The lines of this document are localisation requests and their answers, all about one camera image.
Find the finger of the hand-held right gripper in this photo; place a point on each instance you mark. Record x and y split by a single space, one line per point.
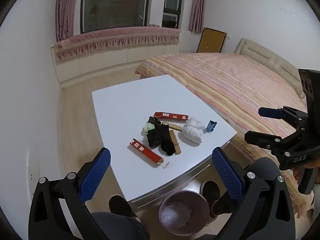
260 138
270 112

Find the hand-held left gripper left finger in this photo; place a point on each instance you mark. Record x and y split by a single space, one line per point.
95 175

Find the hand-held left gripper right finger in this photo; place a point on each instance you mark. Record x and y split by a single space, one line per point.
227 175

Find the small blue box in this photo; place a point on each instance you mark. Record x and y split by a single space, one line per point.
211 126

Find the pink waste bin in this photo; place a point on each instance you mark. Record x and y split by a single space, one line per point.
200 220

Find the long red cardboard box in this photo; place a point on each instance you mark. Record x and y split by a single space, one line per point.
145 152
171 116

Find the white tissue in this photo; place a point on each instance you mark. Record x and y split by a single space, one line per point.
192 131

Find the green white wrapper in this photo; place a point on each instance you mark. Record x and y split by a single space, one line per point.
148 129

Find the black foil wrapper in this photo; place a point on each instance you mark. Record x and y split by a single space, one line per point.
156 136

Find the person's right hand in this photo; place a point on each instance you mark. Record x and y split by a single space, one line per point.
297 175

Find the beige padded headboard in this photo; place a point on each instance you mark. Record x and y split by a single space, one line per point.
270 60

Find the bed with striped cover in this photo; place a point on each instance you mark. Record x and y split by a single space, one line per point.
225 80

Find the person's left leg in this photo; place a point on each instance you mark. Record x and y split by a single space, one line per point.
120 227

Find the small white paper scrap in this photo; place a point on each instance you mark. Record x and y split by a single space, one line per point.
165 165

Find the clear plastic bin liner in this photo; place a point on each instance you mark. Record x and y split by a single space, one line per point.
176 215

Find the white table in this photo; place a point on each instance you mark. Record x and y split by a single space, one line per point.
125 100

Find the brown board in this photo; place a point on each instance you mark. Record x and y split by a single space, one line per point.
211 40

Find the white window bench cabinet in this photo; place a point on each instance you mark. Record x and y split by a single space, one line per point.
112 58

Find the pink curtain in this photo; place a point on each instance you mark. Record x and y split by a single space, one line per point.
65 10
197 7

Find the pink frilled bench cushion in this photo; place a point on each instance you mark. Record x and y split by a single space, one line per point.
115 38

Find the small pink cloth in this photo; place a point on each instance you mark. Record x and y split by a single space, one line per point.
154 25

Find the large dark window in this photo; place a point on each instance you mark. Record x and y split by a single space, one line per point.
115 5

